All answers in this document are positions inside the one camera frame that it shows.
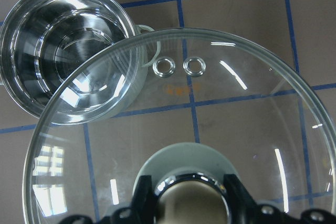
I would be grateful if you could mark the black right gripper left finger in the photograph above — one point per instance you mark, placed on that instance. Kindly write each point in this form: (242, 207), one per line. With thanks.
(141, 208)

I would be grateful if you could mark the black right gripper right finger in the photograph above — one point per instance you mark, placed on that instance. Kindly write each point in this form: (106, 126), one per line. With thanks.
(243, 208)

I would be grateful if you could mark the glass pot lid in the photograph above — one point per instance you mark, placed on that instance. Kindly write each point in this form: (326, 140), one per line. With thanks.
(212, 104)

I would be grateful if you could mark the pale green steel pot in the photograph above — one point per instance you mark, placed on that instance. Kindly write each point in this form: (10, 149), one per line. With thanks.
(61, 51)

